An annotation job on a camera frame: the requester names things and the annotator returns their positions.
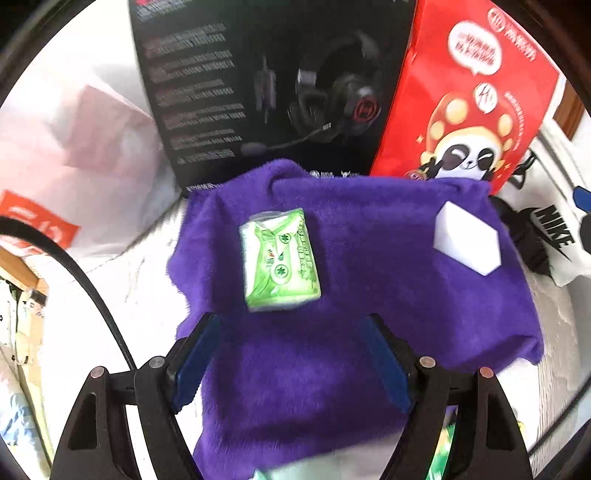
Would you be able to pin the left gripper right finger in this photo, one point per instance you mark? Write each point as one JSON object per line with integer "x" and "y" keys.
{"x": 487, "y": 441}

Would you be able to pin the striped quilted bedspread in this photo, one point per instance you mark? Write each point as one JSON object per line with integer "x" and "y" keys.
{"x": 148, "y": 307}

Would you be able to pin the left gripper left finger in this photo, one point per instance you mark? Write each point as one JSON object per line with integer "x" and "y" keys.
{"x": 96, "y": 441}

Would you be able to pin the white sponge block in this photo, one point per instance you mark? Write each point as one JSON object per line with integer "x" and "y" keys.
{"x": 467, "y": 239}

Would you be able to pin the red panda paper bag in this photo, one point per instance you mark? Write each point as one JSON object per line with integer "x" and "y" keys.
{"x": 474, "y": 90}

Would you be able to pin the purple fleece towel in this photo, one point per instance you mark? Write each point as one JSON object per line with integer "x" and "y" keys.
{"x": 288, "y": 385}

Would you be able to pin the green tissue pack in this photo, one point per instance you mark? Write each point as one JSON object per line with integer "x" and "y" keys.
{"x": 279, "y": 270}

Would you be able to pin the white Miniso shopping bag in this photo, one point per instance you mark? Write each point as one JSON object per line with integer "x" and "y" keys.
{"x": 88, "y": 170}

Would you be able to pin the mint green sock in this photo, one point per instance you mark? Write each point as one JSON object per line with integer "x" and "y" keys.
{"x": 312, "y": 470}

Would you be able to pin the black headset box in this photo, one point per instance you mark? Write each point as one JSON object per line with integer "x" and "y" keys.
{"x": 233, "y": 84}

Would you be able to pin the green label strip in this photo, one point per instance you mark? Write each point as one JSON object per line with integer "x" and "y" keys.
{"x": 440, "y": 459}

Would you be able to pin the white Nike waist bag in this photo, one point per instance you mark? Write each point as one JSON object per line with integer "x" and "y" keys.
{"x": 546, "y": 205}

